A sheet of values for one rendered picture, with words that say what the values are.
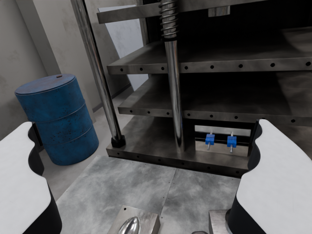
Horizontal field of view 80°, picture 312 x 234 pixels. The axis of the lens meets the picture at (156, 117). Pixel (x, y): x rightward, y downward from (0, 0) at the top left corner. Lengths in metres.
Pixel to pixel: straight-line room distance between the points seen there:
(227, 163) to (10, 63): 2.61
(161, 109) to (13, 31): 2.31
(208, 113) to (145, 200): 0.51
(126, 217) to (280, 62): 0.83
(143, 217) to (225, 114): 0.59
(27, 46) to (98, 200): 2.42
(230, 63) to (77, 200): 0.92
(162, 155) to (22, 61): 2.32
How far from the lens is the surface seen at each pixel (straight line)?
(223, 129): 1.01
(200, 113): 0.99
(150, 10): 0.94
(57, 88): 2.19
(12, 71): 2.90
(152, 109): 1.05
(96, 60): 1.03
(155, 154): 1.12
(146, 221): 0.77
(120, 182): 1.00
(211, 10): 1.13
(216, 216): 0.72
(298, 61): 0.91
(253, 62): 0.88
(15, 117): 2.92
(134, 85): 3.59
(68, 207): 1.02
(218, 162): 1.06
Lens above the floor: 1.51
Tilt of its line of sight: 30 degrees down
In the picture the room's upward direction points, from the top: 9 degrees counter-clockwise
